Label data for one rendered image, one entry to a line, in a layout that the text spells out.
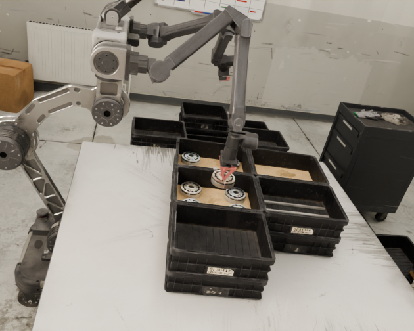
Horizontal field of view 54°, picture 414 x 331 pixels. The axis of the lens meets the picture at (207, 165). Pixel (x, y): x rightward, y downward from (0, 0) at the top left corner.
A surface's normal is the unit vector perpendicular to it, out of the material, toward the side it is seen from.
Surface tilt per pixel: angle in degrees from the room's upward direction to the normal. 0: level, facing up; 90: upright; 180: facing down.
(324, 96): 90
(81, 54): 90
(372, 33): 90
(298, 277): 0
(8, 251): 0
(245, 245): 0
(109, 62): 90
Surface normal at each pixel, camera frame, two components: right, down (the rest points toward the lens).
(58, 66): 0.13, 0.53
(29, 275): 0.17, -0.85
